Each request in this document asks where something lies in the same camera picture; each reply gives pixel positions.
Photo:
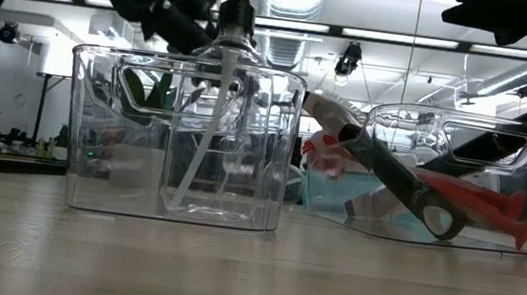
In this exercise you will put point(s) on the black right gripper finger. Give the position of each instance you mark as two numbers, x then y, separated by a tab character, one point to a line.
476	16

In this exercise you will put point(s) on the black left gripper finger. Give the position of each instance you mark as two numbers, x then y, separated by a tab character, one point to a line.
177	31

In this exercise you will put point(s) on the clear pump bottle black top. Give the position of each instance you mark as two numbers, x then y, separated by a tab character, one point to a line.
237	15

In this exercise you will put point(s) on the red dish brush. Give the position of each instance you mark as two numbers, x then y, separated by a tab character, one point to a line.
494	198
487	212

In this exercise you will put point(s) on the black overhead light bar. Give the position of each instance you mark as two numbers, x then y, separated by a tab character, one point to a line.
335	31

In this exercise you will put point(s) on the silver ceiling duct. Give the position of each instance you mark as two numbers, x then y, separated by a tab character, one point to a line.
291	0

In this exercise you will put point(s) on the black hanging ceiling camera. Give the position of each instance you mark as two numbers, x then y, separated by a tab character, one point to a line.
350	57

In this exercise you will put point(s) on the black post stand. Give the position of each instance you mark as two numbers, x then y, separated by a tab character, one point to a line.
41	105

